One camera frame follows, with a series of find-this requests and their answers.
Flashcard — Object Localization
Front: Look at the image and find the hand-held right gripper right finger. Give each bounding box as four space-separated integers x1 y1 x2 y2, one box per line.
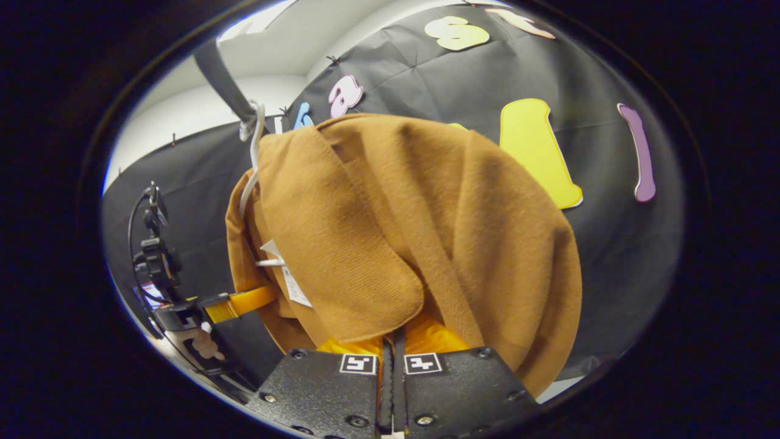
393 314 543 439

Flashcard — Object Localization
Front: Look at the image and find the black clothes rail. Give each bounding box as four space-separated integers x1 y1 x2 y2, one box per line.
194 38 260 124

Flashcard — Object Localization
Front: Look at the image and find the white clothes hanger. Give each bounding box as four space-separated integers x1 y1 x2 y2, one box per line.
238 101 287 269

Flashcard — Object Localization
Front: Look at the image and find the brown shirt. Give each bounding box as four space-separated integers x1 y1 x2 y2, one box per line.
225 113 583 397

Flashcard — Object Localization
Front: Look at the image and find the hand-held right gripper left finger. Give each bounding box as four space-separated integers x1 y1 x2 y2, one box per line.
244 329 394 439

